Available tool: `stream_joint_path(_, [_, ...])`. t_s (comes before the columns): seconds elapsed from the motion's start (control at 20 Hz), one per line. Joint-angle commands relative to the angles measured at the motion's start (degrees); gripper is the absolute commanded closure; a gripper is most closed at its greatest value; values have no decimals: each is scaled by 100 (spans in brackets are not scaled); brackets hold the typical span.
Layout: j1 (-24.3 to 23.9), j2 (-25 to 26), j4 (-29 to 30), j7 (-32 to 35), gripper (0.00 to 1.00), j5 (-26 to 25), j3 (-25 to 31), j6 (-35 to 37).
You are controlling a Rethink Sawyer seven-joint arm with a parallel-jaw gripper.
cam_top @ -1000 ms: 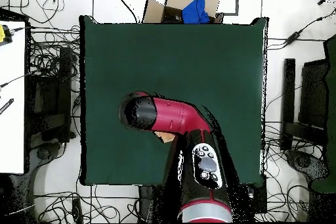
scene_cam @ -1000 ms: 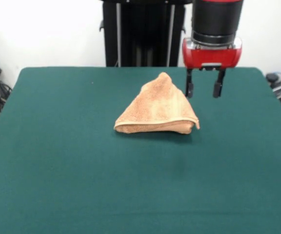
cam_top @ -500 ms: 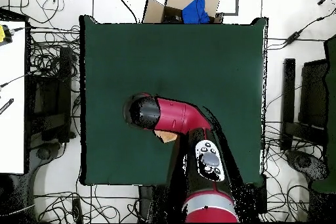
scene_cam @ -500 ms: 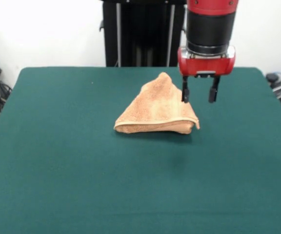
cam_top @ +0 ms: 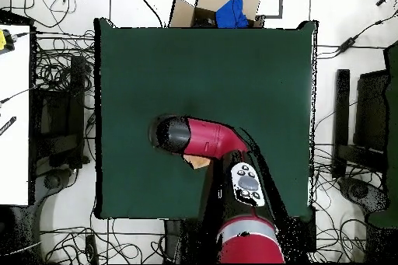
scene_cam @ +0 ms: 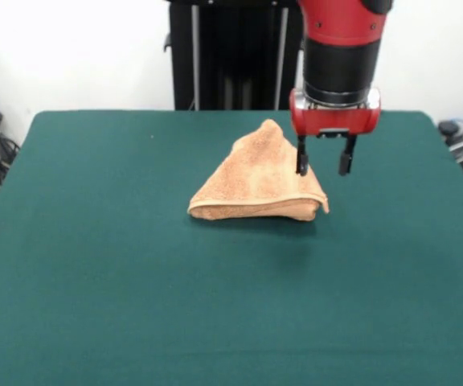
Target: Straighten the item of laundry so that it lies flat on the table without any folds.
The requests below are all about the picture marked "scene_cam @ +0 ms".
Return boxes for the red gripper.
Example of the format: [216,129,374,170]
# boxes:
[289,88,382,177]

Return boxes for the dark green table cloth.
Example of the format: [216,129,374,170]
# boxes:
[0,110,463,386]

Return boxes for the tan terry towel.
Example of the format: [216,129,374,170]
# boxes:
[186,118,331,224]

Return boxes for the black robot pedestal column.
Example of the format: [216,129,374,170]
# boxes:
[162,0,309,112]

